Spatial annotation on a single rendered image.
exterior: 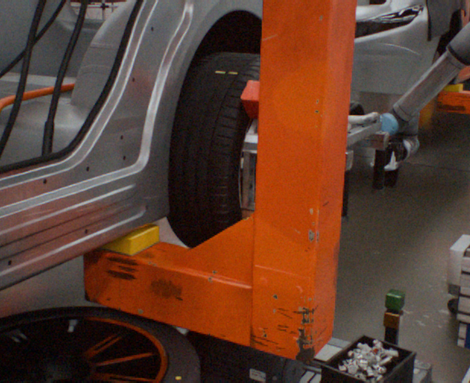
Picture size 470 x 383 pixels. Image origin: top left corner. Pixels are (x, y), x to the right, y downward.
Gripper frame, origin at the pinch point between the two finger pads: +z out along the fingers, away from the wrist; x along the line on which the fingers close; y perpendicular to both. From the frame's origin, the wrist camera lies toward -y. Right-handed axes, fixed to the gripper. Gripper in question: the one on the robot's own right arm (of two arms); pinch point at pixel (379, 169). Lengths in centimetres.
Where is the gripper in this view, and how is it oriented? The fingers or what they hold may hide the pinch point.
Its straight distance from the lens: 231.2
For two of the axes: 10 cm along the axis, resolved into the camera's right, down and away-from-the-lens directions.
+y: 0.3, -9.6, -2.7
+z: -4.8, 2.3, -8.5
